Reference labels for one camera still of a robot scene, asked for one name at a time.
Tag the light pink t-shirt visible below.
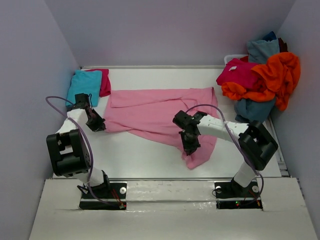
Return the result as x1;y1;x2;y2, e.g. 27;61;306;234
102;86;219;171

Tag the folded turquoise t-shirt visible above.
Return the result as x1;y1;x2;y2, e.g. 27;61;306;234
67;70;102;107

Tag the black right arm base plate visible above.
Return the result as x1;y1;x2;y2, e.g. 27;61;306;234
211;180;263;210

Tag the dark blue t-shirt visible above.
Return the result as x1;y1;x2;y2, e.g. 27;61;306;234
262;31;277;42

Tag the maroon t-shirt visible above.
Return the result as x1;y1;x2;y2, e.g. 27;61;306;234
278;38;288;53

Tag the grey-blue t-shirt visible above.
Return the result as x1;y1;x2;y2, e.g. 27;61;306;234
246;39;280;64

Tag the crumpled orange t-shirt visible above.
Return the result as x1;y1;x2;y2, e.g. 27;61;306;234
221;52;301;111

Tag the crumpled magenta t-shirt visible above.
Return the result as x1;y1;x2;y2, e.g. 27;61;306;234
216;57;258;89

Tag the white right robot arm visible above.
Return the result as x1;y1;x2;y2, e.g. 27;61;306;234
172;110;278;199

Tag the folded magenta t-shirt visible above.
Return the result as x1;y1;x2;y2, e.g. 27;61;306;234
86;68;111;97

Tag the white laundry basket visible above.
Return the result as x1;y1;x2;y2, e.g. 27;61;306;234
223;54;248;65

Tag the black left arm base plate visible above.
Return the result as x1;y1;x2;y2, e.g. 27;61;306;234
77;181;127;211

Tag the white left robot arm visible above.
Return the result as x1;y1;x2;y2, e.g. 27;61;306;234
45;93;111;202

